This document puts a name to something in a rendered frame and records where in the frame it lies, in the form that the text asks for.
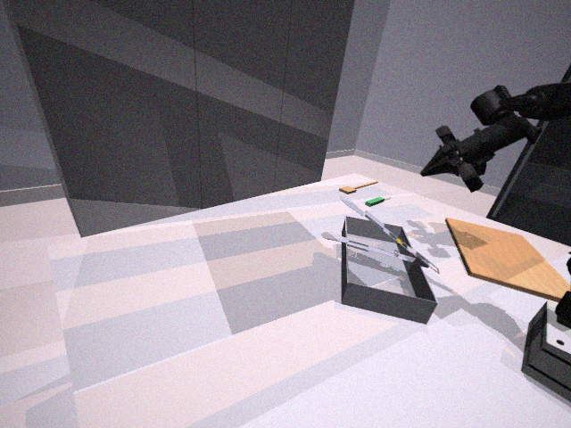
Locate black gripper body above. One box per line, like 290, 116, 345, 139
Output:
435, 126, 500, 193

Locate light wooden board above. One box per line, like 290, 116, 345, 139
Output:
445, 218, 571, 302

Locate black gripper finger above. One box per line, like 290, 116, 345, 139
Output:
420, 145, 449, 174
420, 156, 459, 177

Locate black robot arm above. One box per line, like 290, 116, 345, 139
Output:
470, 82, 571, 329

